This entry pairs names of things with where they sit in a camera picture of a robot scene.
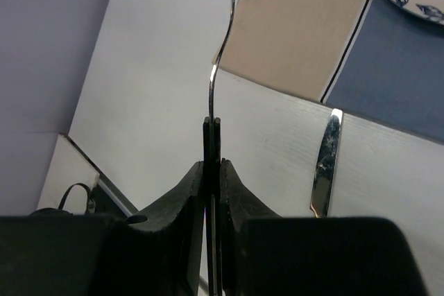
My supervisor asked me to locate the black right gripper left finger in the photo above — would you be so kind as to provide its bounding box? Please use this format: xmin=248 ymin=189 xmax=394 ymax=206
xmin=1 ymin=162 xmax=204 ymax=295

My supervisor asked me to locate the blue and beige checked placemat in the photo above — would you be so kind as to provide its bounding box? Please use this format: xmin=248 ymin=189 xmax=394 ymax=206
xmin=220 ymin=0 xmax=443 ymax=140

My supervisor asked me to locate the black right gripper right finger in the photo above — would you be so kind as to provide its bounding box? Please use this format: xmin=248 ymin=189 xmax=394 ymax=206
xmin=220 ymin=160 xmax=443 ymax=295

